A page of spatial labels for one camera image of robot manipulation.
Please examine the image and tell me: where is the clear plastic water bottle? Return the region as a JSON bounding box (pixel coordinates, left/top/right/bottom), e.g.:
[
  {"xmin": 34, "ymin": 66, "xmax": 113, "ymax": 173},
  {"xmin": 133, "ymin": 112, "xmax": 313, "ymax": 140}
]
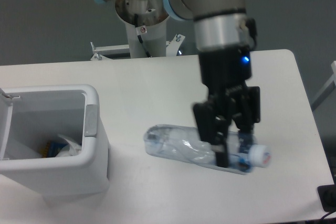
[{"xmin": 143, "ymin": 124, "xmax": 271, "ymax": 175}]

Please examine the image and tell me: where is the blue snack package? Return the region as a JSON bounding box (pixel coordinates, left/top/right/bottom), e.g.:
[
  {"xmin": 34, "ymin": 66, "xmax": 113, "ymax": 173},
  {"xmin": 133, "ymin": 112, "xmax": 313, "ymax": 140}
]
[{"xmin": 40, "ymin": 142, "xmax": 67, "ymax": 158}]

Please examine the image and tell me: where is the black device at edge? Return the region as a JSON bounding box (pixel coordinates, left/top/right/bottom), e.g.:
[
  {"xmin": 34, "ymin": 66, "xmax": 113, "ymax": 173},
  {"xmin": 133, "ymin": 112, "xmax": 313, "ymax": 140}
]
[{"xmin": 317, "ymin": 184, "xmax": 335, "ymax": 212}]

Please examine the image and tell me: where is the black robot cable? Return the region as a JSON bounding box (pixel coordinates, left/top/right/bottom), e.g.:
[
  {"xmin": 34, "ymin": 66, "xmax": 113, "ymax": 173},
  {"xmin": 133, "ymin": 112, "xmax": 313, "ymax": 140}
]
[{"xmin": 133, "ymin": 13, "xmax": 152, "ymax": 58}]

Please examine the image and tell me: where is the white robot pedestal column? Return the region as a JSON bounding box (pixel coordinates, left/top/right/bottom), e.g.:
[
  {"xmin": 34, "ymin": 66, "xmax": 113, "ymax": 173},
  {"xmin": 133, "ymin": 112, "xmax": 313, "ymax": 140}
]
[{"xmin": 115, "ymin": 0, "xmax": 169, "ymax": 58}]

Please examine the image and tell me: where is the white plastic trash can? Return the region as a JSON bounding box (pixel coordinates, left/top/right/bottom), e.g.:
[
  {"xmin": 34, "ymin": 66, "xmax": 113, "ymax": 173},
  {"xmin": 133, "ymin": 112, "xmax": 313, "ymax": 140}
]
[{"xmin": 1, "ymin": 84, "xmax": 110, "ymax": 197}]

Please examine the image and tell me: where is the white frame at right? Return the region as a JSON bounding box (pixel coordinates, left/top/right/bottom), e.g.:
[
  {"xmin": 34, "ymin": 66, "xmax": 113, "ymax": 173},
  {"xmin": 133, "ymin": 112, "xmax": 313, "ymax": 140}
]
[{"xmin": 310, "ymin": 61, "xmax": 335, "ymax": 111}]

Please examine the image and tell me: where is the white metal base frame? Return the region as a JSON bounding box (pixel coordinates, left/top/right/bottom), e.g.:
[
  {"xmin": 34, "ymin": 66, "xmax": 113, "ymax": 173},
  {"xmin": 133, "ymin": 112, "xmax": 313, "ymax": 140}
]
[{"xmin": 90, "ymin": 34, "xmax": 197, "ymax": 61}]

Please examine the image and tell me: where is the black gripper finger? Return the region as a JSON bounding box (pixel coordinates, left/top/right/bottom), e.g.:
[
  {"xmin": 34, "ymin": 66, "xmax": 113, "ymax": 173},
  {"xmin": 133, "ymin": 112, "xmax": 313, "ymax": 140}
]
[
  {"xmin": 232, "ymin": 86, "xmax": 260, "ymax": 133},
  {"xmin": 193, "ymin": 99, "xmax": 233, "ymax": 168}
]

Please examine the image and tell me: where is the white paper wrapper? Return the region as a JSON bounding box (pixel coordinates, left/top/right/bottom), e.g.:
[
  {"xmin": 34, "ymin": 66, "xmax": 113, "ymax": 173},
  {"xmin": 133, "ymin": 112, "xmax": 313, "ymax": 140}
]
[{"xmin": 56, "ymin": 134, "xmax": 82, "ymax": 157}]

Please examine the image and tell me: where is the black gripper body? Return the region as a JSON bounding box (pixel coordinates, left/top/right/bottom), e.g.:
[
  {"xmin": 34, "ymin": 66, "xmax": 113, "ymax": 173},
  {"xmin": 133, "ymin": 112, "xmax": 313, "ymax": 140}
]
[{"xmin": 198, "ymin": 45, "xmax": 252, "ymax": 113}]

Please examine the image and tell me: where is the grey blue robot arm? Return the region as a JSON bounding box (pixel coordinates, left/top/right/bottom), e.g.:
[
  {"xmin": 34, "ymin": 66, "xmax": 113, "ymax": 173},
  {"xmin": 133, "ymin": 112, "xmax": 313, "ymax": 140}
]
[{"xmin": 95, "ymin": 0, "xmax": 260, "ymax": 168}]

